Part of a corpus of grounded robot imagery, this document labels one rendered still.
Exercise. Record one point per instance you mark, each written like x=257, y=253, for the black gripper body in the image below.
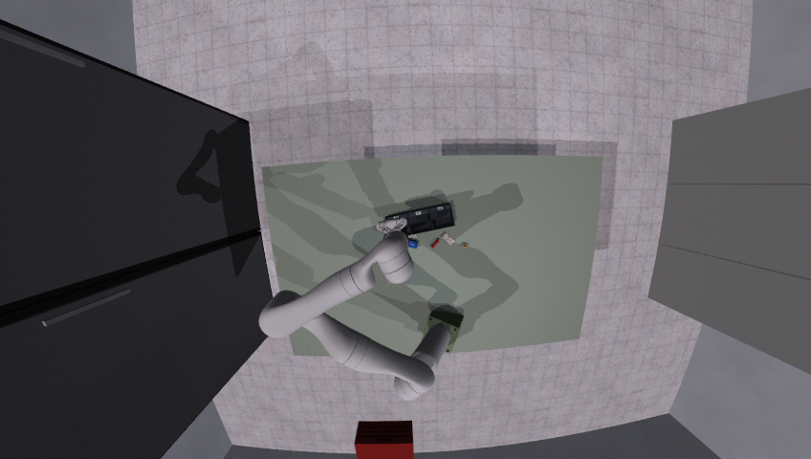
x=394, y=226

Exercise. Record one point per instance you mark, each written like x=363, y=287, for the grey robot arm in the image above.
x=349, y=347

